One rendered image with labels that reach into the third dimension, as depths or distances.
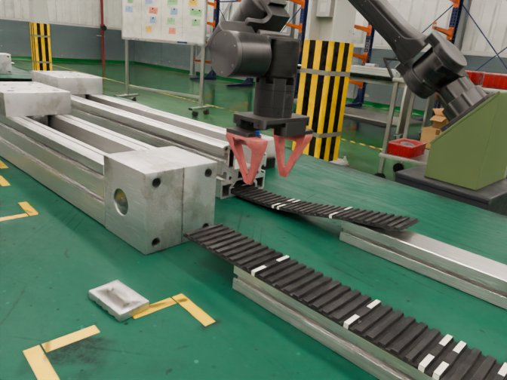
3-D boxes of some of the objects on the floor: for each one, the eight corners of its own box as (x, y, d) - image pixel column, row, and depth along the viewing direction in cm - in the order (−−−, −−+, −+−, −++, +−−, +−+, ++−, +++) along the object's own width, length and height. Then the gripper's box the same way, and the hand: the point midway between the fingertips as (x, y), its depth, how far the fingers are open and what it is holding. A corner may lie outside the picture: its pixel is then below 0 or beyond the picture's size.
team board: (112, 103, 661) (109, -38, 599) (136, 101, 704) (135, -31, 642) (193, 117, 597) (198, -39, 535) (213, 114, 639) (220, -31, 578)
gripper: (263, 78, 55) (253, 193, 60) (321, 78, 63) (308, 179, 68) (227, 72, 59) (221, 180, 64) (286, 74, 67) (276, 169, 72)
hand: (266, 174), depth 66 cm, fingers open, 8 cm apart
